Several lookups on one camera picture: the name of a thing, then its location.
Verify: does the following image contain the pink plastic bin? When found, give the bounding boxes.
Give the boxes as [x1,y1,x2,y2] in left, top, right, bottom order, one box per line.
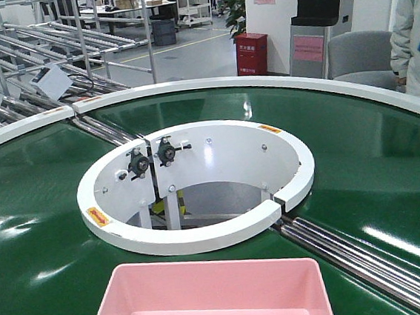
[97,258,333,315]

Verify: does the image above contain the white shelf cart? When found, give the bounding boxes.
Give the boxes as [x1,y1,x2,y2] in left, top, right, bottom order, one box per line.
[176,0,213,27]

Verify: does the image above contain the black bearing right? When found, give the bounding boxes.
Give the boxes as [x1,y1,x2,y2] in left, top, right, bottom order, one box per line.
[157,136,176,167]

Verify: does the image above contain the black bearing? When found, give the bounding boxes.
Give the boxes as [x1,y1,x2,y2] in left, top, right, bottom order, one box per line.
[157,136,176,167]
[127,147,150,180]

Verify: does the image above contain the black bearing left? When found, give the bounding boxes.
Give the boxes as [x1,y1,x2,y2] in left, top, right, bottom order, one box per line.
[127,147,150,180]

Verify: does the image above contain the steel roller strip left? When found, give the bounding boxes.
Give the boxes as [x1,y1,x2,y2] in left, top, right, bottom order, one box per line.
[70,115,144,146]

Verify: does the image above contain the steel roller strip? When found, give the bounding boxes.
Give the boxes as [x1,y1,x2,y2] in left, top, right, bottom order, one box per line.
[70,115,144,146]
[273,216,420,312]

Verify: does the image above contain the red fire extinguisher cabinet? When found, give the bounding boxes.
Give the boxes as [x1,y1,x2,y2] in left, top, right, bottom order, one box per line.
[234,33,267,76]

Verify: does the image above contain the dark grey stacked crates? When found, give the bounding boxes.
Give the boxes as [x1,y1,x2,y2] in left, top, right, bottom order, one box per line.
[152,19,176,47]

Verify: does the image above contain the green potted plant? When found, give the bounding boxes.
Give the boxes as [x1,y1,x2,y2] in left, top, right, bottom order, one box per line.
[219,0,247,39]

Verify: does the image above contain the green conveyor belt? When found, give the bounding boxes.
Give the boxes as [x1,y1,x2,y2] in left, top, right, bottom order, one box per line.
[0,87,420,315]

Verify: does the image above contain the white control box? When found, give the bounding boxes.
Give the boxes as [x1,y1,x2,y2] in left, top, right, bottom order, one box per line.
[30,63,73,100]

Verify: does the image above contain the grey armchair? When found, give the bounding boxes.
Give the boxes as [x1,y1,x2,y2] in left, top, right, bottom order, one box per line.
[327,30,405,92]

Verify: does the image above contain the black and silver kiosk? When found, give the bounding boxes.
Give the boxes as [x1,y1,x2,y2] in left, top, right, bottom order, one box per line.
[290,0,340,79]

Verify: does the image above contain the metal roller rack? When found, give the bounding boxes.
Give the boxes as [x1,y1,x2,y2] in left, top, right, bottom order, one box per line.
[0,0,151,127]

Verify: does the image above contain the white outer conveyor rim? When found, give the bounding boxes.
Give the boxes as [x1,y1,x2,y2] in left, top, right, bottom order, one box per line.
[0,76,420,145]

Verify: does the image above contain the steel roller strip right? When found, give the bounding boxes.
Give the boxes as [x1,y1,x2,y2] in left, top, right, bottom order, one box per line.
[273,216,420,312]

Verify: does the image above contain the white inner conveyor ring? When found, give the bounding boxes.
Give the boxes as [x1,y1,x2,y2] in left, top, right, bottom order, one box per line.
[70,110,323,266]

